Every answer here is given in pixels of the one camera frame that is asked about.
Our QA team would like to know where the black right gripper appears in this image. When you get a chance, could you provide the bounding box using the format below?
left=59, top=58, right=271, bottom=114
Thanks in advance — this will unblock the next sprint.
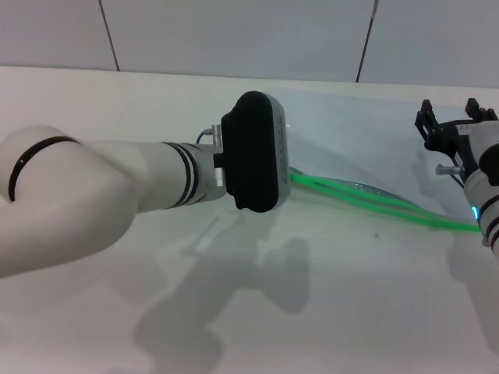
left=414, top=97, right=499, bottom=187

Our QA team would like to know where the clear document bag green zipper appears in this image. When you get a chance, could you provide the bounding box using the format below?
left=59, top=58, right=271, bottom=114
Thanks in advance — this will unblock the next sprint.
left=268, top=88, right=485, bottom=234

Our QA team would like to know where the silver right wrist cable connector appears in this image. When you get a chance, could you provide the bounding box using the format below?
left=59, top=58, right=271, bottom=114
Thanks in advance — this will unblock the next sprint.
left=435, top=155, right=467, bottom=184

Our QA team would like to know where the silver wrist cable connector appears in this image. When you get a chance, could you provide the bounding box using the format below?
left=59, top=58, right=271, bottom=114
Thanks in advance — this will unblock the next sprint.
left=435, top=155, right=467, bottom=184
left=196, top=123, right=224, bottom=144

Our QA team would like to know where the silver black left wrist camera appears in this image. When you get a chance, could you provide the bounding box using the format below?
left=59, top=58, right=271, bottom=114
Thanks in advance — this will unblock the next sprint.
left=220, top=90, right=293, bottom=214

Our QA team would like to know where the silver left wrist cable connector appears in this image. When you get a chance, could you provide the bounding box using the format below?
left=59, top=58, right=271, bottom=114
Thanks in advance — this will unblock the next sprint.
left=196, top=123, right=224, bottom=144

